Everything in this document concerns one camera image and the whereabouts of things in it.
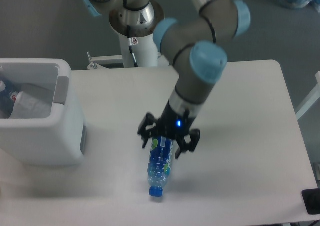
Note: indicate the blue-capped plastic bottle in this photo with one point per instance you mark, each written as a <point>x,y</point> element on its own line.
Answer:
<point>159,166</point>

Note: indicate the white trash can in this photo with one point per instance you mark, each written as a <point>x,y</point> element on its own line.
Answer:
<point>56,140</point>

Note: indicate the white plastic bag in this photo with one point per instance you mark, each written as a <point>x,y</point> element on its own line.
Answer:
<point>34,101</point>

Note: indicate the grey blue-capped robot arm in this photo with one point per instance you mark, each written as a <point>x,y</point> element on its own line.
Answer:
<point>193,49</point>

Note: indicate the black device at table edge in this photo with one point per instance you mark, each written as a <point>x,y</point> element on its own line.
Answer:
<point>311,198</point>

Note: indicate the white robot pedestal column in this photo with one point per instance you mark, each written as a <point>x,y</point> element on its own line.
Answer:
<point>138,51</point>

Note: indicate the white metal base frame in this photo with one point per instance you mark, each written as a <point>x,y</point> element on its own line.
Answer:
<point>101,62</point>

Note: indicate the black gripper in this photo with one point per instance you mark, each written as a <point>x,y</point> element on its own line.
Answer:
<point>173,125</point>

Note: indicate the white frame at right edge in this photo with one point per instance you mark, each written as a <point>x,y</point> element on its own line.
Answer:
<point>309,100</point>

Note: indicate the clear bottle with red label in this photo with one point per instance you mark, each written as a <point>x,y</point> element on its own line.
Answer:
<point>8,95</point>

